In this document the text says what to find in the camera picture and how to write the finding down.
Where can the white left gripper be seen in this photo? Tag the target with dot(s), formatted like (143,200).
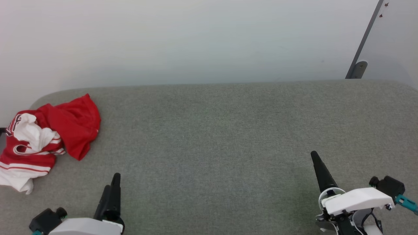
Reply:
(88,227)

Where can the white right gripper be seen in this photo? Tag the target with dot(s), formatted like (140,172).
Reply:
(356,199)

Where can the red and white shirt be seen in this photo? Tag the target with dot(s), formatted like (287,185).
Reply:
(73,125)

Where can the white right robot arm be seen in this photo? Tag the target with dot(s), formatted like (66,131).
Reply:
(369,228)

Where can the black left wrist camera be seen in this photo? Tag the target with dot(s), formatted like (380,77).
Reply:
(45,220)

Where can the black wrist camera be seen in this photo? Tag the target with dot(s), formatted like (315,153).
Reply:
(45,220)
(389,186)

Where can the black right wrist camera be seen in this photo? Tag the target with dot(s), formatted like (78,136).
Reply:
(389,186)

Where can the grey metal bracket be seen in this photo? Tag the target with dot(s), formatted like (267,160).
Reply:
(358,70)

